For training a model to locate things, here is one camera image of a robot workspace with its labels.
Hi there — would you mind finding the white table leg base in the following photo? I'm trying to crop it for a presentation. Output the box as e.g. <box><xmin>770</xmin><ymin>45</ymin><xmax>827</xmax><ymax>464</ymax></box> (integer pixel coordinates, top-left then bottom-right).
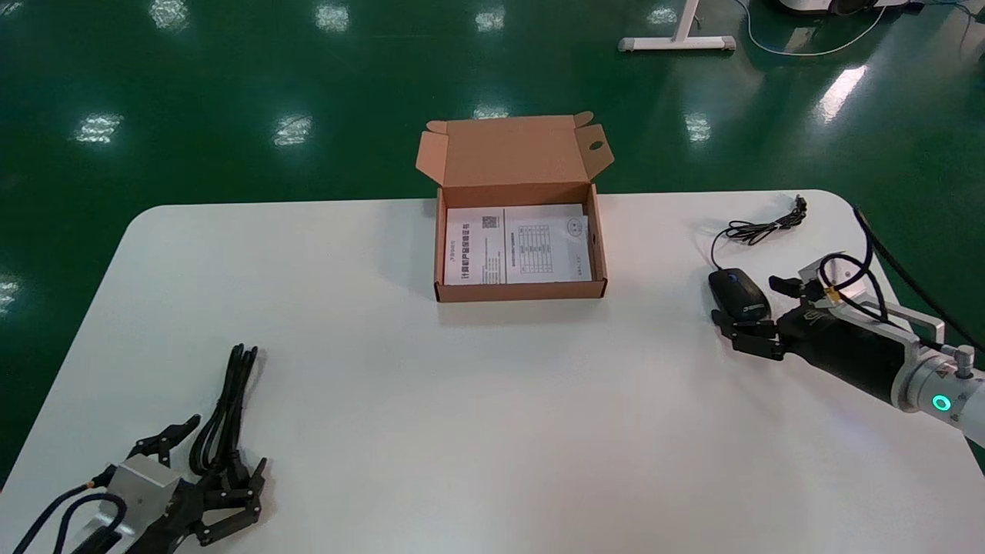
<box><xmin>618</xmin><ymin>0</ymin><xmax>737</xmax><ymax>53</ymax></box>

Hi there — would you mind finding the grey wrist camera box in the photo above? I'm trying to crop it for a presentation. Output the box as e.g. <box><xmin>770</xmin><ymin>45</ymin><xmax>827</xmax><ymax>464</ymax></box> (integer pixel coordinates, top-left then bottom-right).
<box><xmin>798</xmin><ymin>254</ymin><xmax>947</xmax><ymax>347</ymax></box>
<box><xmin>106</xmin><ymin>454</ymin><xmax>182</xmax><ymax>533</ymax></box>

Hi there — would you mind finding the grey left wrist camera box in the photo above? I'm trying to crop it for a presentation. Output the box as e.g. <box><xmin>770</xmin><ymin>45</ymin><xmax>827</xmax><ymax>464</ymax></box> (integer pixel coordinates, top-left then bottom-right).
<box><xmin>106</xmin><ymin>454</ymin><xmax>182</xmax><ymax>533</ymax></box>

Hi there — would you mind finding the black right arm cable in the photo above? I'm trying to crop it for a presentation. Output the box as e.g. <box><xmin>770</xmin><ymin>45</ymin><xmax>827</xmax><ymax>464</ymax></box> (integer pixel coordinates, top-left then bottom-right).
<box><xmin>817</xmin><ymin>206</ymin><xmax>985</xmax><ymax>355</ymax></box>

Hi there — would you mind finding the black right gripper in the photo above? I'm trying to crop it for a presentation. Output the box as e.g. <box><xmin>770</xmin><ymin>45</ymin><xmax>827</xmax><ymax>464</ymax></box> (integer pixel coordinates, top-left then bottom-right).
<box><xmin>712</xmin><ymin>275</ymin><xmax>917</xmax><ymax>401</ymax></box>

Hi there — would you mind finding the white machine base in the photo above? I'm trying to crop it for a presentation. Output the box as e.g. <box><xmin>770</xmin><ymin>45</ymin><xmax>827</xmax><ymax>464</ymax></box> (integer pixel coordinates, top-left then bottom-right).
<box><xmin>773</xmin><ymin>0</ymin><xmax>928</xmax><ymax>18</ymax></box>

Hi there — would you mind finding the black wired computer mouse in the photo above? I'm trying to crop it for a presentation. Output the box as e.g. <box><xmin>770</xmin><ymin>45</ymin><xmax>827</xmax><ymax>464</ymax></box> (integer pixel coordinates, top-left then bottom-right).
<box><xmin>708</xmin><ymin>195</ymin><xmax>809</xmax><ymax>324</ymax></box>

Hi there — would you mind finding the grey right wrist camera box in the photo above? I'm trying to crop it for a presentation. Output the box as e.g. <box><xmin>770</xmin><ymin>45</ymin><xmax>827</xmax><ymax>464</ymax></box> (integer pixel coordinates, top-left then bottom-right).
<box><xmin>798</xmin><ymin>254</ymin><xmax>947</xmax><ymax>347</ymax></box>

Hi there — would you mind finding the brown cardboard storage box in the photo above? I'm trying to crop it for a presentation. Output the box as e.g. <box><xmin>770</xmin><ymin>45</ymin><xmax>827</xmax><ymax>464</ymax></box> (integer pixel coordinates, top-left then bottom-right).
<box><xmin>416</xmin><ymin>112</ymin><xmax>616</xmax><ymax>303</ymax></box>

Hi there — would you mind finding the white printed manual sheet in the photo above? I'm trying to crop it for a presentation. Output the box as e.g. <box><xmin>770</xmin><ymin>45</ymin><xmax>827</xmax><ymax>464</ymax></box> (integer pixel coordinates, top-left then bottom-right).
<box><xmin>444</xmin><ymin>203</ymin><xmax>593</xmax><ymax>286</ymax></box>

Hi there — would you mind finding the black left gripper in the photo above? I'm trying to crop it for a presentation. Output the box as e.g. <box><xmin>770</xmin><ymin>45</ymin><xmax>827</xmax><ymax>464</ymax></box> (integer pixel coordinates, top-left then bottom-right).
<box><xmin>100</xmin><ymin>415</ymin><xmax>269</xmax><ymax>554</ymax></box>

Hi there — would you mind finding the black power cable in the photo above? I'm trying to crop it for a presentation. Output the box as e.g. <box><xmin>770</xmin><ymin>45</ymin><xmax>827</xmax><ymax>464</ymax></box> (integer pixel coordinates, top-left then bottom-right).
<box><xmin>189</xmin><ymin>344</ymin><xmax>266</xmax><ymax>497</ymax></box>

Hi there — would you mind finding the white floor cable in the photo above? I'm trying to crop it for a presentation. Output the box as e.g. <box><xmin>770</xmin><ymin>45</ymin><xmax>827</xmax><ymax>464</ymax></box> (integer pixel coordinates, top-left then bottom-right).
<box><xmin>735</xmin><ymin>0</ymin><xmax>890</xmax><ymax>58</ymax></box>

